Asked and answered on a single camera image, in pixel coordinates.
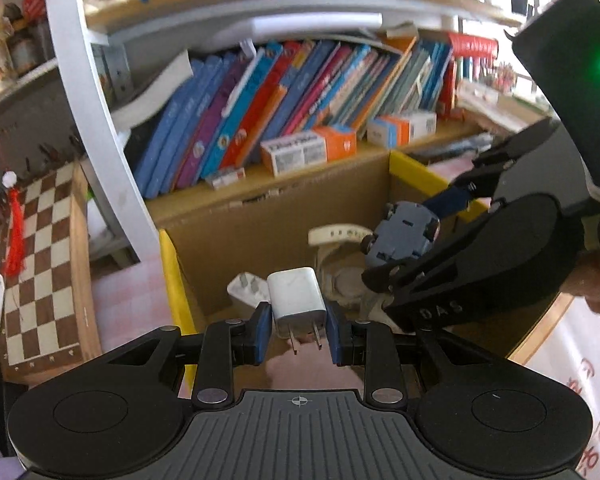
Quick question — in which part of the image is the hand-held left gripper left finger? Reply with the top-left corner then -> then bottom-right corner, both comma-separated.
95,301 -> 275,409

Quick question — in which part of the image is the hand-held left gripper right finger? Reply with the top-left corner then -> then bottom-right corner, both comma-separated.
325,301 -> 511,409

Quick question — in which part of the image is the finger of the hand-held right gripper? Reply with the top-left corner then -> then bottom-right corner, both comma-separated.
422,118 -> 559,221
361,214 -> 491,302

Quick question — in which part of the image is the grey toy car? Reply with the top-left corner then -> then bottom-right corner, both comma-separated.
362,200 -> 442,269

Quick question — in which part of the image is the white plug charger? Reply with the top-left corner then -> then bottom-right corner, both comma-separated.
226,271 -> 271,320
266,266 -> 327,356

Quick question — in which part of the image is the cream wrist watch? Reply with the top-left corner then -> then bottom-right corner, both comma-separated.
307,224 -> 406,322

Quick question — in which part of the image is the yellow cardboard box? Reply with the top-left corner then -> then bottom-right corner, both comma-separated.
147,148 -> 576,396

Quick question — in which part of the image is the orange white carton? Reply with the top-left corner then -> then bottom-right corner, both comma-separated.
367,109 -> 437,149
259,124 -> 357,177

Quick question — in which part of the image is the stack of papers and books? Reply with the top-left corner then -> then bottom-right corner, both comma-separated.
409,89 -> 556,161

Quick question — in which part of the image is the small red white box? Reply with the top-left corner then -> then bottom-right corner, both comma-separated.
204,165 -> 246,190

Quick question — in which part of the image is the row of blue and purple books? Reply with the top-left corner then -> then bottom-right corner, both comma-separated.
129,37 -> 456,199

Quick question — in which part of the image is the white light bar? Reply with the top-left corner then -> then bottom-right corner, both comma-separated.
249,12 -> 384,41

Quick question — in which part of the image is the wooden chessboard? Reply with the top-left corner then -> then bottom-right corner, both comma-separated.
0,159 -> 104,386

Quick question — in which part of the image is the grey white book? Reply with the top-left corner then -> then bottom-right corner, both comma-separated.
110,49 -> 194,131

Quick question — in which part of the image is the red tassel ornament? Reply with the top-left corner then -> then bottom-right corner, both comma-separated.
2,169 -> 29,279

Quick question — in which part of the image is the white wooden bookshelf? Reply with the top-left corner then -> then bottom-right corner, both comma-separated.
42,0 -> 546,262

